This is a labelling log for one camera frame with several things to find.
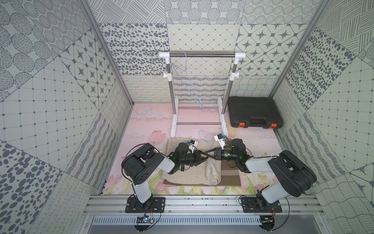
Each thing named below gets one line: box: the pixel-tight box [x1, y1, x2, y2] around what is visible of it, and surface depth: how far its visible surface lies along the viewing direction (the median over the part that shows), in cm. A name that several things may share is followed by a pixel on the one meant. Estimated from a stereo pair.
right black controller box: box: [258, 215, 275, 232], surface depth 73 cm
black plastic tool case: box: [227, 96, 284, 130], surface depth 106 cm
